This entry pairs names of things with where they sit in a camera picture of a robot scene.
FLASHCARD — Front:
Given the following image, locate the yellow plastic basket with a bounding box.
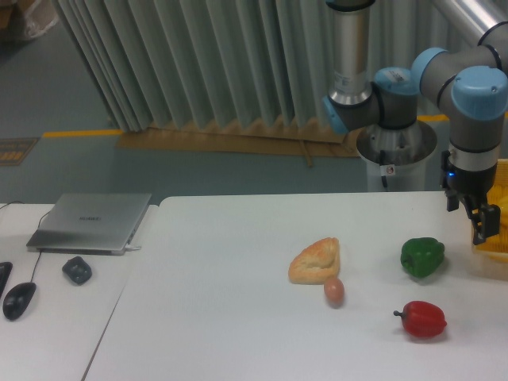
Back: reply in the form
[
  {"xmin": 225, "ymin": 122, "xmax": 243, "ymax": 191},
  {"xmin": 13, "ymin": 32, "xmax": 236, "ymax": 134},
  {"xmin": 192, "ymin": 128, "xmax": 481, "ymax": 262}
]
[{"xmin": 471, "ymin": 159, "xmax": 507, "ymax": 281}]

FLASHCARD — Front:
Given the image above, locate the black computer mouse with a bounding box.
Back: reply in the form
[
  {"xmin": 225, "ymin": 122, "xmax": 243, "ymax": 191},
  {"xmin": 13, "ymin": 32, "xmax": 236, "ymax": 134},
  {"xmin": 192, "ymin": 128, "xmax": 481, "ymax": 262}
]
[{"xmin": 2, "ymin": 282, "xmax": 37, "ymax": 321}]

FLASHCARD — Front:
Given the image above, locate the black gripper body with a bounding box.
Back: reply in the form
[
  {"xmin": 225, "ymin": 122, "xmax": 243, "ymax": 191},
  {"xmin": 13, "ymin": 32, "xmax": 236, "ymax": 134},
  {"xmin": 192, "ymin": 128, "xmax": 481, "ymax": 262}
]
[{"xmin": 441, "ymin": 151, "xmax": 497, "ymax": 202}]

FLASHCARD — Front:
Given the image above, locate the grey pleated curtain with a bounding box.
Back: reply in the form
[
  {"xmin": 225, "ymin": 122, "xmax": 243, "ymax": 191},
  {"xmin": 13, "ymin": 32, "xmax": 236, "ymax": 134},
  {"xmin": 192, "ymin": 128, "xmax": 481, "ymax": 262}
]
[{"xmin": 51, "ymin": 0, "xmax": 457, "ymax": 133}]

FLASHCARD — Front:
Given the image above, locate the golden bread pastry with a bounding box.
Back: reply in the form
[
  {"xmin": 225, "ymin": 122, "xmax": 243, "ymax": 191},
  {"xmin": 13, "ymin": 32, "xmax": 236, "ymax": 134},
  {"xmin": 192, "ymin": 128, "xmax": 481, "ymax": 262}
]
[{"xmin": 288, "ymin": 237, "xmax": 341, "ymax": 285}]

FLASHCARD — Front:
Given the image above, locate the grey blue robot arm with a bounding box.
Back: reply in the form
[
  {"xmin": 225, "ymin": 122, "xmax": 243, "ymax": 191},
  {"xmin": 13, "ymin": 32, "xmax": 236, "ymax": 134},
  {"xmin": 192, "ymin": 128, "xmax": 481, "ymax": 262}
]
[{"xmin": 323, "ymin": 1, "xmax": 507, "ymax": 244}]

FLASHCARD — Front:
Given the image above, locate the black keyboard edge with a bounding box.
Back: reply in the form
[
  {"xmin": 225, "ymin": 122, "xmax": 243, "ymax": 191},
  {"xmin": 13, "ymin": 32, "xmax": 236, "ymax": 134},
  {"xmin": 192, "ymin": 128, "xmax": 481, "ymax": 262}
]
[{"xmin": 0, "ymin": 261, "xmax": 13, "ymax": 296}]

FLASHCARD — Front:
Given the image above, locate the brown cardboard sheet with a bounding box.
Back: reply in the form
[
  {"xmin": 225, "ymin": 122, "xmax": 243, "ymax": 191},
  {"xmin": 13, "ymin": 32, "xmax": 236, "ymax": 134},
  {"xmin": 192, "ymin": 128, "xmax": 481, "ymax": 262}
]
[{"xmin": 116, "ymin": 116, "xmax": 359, "ymax": 167}]

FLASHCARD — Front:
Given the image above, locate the silver closed laptop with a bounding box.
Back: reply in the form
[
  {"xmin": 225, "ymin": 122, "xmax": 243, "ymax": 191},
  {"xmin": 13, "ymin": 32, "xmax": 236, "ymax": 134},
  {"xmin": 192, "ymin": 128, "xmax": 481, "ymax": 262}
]
[{"xmin": 26, "ymin": 193, "xmax": 152, "ymax": 255}]

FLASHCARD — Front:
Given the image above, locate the red bell pepper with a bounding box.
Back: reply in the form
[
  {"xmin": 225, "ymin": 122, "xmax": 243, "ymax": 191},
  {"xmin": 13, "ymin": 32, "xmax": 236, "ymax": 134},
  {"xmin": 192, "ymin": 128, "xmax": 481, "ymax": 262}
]
[{"xmin": 393, "ymin": 301, "xmax": 448, "ymax": 338}]

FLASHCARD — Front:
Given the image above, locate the black mouse cable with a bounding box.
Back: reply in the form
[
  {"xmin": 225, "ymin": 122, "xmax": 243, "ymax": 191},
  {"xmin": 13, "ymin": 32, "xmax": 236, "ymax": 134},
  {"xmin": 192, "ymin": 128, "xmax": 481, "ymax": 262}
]
[{"xmin": 0, "ymin": 201, "xmax": 60, "ymax": 285}]

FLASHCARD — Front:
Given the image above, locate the brown egg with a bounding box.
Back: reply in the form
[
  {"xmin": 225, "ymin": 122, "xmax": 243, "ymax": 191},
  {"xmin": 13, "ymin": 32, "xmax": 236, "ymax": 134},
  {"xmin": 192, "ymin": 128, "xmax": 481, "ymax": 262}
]
[{"xmin": 324, "ymin": 278, "xmax": 345, "ymax": 306}]

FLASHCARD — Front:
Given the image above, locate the green bell pepper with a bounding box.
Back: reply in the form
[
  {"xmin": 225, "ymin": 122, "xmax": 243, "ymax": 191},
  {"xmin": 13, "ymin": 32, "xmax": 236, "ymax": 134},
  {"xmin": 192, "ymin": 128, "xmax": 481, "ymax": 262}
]
[{"xmin": 400, "ymin": 237, "xmax": 445, "ymax": 279}]

